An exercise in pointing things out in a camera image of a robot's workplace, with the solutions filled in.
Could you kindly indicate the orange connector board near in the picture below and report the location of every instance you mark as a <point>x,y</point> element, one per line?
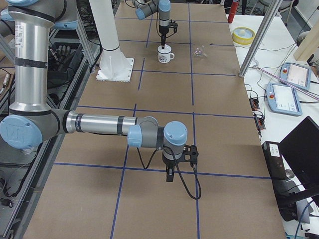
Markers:
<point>259,121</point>

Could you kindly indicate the orange connector board far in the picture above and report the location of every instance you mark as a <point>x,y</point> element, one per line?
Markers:
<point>254,103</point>

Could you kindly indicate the far teach pendant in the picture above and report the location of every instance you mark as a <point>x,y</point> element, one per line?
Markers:
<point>297,75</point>

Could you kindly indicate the white enamel mug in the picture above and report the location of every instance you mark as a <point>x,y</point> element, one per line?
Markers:
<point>165,54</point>

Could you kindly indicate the black computer box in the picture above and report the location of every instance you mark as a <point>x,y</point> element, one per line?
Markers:
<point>290,199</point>

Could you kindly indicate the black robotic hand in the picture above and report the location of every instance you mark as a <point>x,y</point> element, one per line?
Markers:
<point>61,56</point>

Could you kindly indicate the near teach pendant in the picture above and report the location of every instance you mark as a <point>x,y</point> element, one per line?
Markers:
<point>283,99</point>

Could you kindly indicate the aluminium frame post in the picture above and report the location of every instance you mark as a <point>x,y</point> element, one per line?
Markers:
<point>263,28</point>

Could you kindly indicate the teach pendant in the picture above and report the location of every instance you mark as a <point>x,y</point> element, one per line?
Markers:
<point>297,75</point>
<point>283,99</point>

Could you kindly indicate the orange connector board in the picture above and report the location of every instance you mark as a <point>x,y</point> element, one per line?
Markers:
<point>259,121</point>
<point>254,103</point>

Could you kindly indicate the wooden beam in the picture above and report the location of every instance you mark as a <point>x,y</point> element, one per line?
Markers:
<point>308,9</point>

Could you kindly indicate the clear plastic funnel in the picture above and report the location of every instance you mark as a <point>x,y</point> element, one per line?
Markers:
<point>199,52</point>

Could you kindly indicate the brown paper table cover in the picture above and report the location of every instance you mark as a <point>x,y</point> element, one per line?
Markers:
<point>99,188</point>

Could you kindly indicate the red bottle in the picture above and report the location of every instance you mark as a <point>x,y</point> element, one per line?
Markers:
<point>233,10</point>

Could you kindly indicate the yellow tape roll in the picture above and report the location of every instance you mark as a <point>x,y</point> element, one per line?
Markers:
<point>243,35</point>

